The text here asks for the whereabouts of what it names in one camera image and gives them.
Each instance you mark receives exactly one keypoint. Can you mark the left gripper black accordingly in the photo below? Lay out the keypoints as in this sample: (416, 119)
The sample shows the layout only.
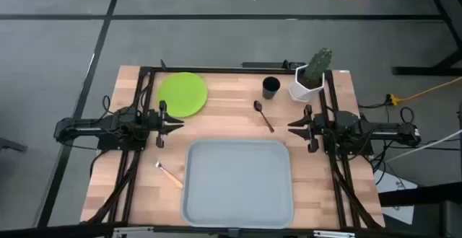
(160, 122)

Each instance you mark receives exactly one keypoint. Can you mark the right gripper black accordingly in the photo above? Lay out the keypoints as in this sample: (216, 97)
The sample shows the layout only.
(317, 128)

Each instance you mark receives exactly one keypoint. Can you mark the lime green round plate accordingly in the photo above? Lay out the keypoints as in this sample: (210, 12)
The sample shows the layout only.
(182, 94)

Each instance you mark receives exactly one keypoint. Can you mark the dark metal spoon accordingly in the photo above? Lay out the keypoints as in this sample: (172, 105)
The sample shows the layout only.
(257, 106)

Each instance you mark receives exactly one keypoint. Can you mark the black plastic cup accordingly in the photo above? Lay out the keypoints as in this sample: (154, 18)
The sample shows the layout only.
(270, 86)

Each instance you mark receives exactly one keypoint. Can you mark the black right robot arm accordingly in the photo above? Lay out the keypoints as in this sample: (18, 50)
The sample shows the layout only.
(379, 131)

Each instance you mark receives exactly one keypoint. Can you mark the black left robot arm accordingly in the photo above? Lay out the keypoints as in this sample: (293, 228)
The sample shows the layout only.
(90, 127)

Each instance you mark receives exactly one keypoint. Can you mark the grey rectangular tray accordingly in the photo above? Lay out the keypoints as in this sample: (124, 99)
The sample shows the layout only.
(238, 184)

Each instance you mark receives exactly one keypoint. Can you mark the green cactus plant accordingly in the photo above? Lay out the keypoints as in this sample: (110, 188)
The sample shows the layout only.
(317, 66)

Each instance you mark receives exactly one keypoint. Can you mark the white paper sheet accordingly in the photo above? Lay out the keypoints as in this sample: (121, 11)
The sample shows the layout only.
(393, 185)

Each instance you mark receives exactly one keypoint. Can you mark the black box on floor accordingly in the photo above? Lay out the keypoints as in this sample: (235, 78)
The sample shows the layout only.
(433, 212)

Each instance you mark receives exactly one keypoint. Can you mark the dark floor object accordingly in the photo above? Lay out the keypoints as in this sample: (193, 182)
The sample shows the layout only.
(11, 145)

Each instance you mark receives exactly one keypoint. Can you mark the black aluminium table frame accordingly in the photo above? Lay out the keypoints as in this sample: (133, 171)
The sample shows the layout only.
(216, 70)

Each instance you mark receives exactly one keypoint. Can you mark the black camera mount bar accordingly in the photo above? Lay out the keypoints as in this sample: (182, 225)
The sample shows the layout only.
(263, 65)

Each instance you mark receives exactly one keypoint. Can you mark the silver metal bracket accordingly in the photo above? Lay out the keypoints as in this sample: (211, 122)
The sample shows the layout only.
(334, 234)
(131, 232)

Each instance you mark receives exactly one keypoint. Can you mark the black neighbouring table frame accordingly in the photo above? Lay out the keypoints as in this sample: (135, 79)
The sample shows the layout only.
(426, 70)

